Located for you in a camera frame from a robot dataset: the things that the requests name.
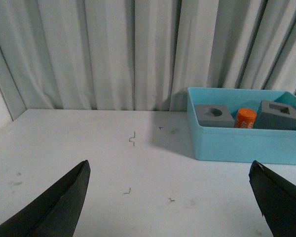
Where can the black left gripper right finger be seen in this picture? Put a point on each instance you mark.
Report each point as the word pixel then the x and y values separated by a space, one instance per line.
pixel 276 198

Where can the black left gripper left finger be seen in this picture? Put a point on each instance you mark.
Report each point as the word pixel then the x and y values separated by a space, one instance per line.
pixel 55 213

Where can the gray cube with square hole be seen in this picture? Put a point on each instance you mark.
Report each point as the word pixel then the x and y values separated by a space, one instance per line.
pixel 274 115

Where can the orange cylinder part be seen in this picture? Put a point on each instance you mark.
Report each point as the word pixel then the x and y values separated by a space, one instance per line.
pixel 245 118

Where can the gray cube with round hole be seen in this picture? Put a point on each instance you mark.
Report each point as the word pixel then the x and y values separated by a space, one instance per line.
pixel 213 115

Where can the blue plastic box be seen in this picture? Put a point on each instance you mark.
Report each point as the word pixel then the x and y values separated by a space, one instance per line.
pixel 240 144

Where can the white curtain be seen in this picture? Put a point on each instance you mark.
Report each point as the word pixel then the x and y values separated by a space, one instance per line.
pixel 141 54

